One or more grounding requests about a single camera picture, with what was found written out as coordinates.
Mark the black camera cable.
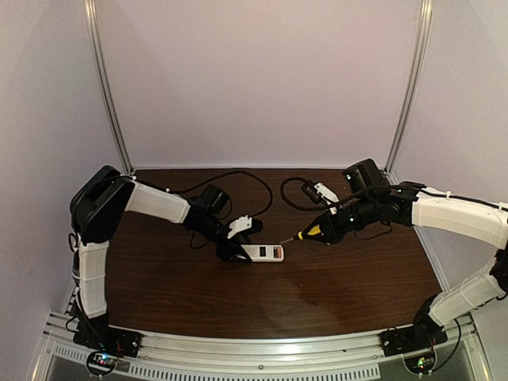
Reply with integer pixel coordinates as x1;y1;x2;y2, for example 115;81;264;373
178;169;275;219
280;176;358;211

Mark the right circuit board with leds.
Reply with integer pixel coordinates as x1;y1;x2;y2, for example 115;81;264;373
402;351;437;376

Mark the yellow handled screwdriver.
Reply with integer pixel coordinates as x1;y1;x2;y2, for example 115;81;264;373
279;225;321;244

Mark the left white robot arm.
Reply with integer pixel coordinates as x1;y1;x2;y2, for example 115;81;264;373
70;165;252;319

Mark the aluminium front rail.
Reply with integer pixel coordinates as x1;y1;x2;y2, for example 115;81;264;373
39;311;487;380

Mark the white remote control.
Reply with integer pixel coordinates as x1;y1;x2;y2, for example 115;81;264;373
241;244;284;263

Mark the left circuit board with leds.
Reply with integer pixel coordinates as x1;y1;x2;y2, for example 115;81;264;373
85;351;119;376

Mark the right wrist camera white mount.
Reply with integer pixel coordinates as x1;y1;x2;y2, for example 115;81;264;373
301;182;339;206

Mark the aluminium corner post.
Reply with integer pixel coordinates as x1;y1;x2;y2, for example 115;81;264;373
83;0;134;173
384;0;433;175

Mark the left aluminium corner post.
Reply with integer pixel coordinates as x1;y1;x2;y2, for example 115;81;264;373
83;0;134;173

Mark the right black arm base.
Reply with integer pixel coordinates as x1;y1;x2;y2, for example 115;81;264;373
379;294;448;357

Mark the right aluminium corner post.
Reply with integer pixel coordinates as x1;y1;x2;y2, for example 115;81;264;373
384;0;433;175

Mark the left black camera cable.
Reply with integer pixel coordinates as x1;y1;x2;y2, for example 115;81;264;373
178;169;275;219

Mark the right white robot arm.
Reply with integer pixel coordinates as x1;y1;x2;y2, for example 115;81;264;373
295;159;507;326

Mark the right black camera cable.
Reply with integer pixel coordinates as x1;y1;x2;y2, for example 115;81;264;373
280;176;358;211

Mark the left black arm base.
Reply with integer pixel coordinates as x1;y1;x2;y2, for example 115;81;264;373
72;314;141;358

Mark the circuit board with leds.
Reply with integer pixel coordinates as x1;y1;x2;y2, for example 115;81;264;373
85;351;119;376
402;351;437;376

